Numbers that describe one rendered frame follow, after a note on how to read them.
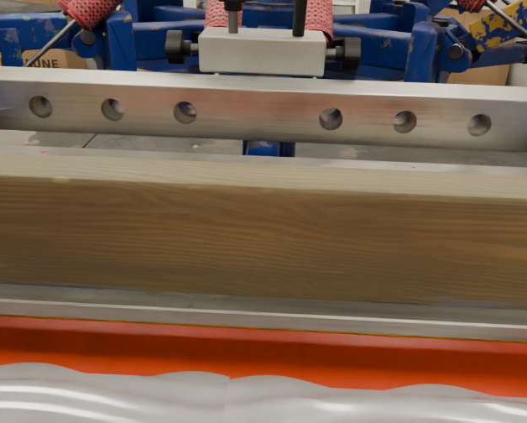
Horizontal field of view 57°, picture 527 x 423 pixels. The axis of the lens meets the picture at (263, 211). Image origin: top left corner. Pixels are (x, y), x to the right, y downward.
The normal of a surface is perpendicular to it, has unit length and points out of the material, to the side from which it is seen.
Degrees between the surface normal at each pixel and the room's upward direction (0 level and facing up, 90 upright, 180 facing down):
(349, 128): 90
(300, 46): 90
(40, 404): 27
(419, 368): 0
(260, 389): 8
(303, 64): 90
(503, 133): 90
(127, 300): 0
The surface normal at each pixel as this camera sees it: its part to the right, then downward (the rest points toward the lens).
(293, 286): -0.04, 0.48
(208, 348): 0.03, -0.87
